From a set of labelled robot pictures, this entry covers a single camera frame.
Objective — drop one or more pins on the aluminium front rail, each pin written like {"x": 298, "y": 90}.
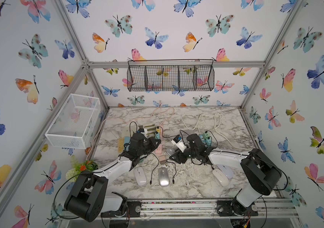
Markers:
{"x": 270, "y": 208}

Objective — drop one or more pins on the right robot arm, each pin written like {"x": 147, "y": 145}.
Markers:
{"x": 262, "y": 174}

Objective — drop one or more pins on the white mesh wall basket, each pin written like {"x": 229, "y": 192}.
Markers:
{"x": 74, "y": 123}

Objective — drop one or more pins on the artificial potted plant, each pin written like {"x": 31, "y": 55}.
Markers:
{"x": 78, "y": 168}

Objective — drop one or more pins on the lavender mouse right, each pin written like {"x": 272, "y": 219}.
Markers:
{"x": 226, "y": 170}

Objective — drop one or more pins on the black wire wall basket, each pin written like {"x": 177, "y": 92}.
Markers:
{"x": 170, "y": 75}

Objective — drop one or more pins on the blue round object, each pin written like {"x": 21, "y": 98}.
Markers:
{"x": 121, "y": 143}

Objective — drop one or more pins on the white wireless mouse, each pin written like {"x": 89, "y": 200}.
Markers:
{"x": 140, "y": 176}

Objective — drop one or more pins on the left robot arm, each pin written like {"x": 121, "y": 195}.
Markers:
{"x": 89, "y": 197}

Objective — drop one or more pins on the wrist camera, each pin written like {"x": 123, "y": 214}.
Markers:
{"x": 143, "y": 131}
{"x": 178, "y": 141}

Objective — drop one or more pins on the black charging cable white mouse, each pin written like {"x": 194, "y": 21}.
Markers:
{"x": 158, "y": 162}

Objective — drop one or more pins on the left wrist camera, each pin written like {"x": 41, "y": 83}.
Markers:
{"x": 143, "y": 131}

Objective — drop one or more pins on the pink power strip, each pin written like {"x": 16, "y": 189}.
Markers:
{"x": 158, "y": 151}

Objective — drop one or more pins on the white mouse right front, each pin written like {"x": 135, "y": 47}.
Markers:
{"x": 221, "y": 177}

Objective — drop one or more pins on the teal power strip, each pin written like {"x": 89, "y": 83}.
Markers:
{"x": 206, "y": 138}

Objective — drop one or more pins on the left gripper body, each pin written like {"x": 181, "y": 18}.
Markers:
{"x": 147, "y": 147}

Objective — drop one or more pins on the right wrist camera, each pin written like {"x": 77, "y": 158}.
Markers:
{"x": 178, "y": 141}

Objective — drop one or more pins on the pink charger plug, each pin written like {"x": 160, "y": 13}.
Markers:
{"x": 163, "y": 159}

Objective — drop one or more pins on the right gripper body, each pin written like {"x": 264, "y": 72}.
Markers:
{"x": 188, "y": 154}

